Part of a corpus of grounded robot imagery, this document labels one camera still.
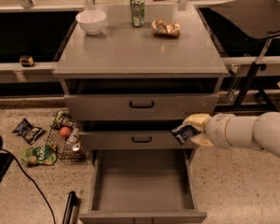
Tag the yellow black tape measure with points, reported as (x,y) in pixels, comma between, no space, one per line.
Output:
(27,61)

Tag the green soda can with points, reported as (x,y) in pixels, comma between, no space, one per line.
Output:
(138,12)

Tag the green snack bag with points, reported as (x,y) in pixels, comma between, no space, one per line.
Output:
(43,155)

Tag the dark blue rxbar wrapper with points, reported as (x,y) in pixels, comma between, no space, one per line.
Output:
(183,132)

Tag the grey top drawer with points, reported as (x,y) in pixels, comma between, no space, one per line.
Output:
(138,106)

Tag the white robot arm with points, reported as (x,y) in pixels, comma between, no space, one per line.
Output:
(230,131)

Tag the wire basket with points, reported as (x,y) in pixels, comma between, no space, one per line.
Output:
(63,146)

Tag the green bag in basket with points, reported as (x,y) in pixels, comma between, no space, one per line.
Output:
(62,119)

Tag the grey middle drawer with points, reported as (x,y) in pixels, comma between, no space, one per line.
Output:
(132,140)

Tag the black object bottom edge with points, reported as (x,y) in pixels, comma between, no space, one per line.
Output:
(70,215)

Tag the white bowl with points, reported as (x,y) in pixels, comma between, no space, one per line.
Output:
(91,21)

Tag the silver can in basket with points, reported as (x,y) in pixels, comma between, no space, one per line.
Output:
(78,149)

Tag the blue chip bag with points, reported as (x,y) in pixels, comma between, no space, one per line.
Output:
(27,131)

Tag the grey open bottom drawer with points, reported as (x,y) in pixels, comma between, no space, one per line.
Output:
(145,186)

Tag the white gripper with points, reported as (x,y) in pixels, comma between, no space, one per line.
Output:
(216,131)

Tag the grey drawer cabinet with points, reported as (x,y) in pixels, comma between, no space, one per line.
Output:
(127,60)

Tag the gold crinkled snack bag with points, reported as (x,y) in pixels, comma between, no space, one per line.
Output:
(163,28)

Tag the black tray stand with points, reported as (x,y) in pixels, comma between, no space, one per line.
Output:
(258,22)

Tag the orange fruit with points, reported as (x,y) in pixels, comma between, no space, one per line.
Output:
(65,132)

